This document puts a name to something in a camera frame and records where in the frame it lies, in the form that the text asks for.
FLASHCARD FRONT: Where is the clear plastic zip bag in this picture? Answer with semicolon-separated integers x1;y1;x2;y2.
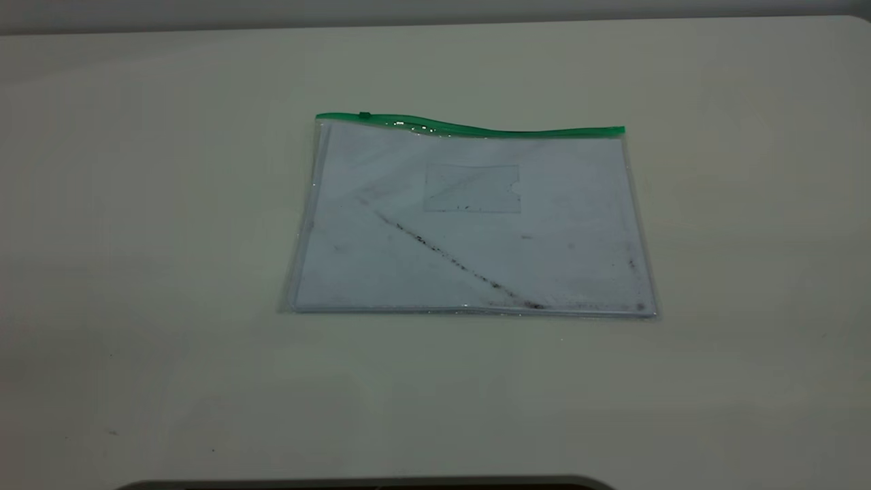
279;111;659;319

